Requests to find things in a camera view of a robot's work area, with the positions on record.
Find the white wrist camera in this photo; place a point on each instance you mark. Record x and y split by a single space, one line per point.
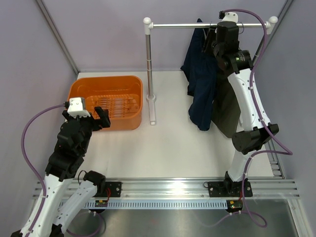
228 16
77 108

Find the aluminium mounting rail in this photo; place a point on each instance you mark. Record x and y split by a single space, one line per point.
165 194

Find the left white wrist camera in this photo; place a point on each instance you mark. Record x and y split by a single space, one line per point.
77 108

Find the navy blue shorts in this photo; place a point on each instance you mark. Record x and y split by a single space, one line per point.
200 70

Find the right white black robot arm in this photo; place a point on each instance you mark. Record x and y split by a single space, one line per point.
222 41

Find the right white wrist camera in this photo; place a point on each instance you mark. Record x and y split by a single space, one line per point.
228 16

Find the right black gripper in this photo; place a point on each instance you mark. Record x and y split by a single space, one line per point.
211 36

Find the olive green shorts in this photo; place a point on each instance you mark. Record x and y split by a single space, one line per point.
226 111

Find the white metal clothes rack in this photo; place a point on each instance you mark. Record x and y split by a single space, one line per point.
149 25

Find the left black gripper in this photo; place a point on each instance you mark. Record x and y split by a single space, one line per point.
103 122

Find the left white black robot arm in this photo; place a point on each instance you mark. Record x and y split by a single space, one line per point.
49 218

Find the orange plastic basket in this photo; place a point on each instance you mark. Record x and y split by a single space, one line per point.
122 96

